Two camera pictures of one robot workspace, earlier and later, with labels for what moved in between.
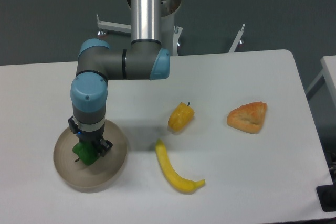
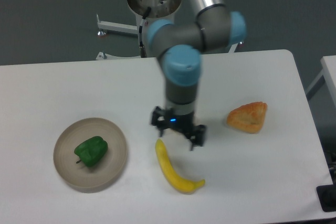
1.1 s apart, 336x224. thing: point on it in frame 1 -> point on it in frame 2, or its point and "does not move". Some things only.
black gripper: x=95 y=137 -> x=162 y=119
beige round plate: x=99 y=176 does not move
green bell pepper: x=87 y=152 does not move
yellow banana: x=174 y=177 does not move
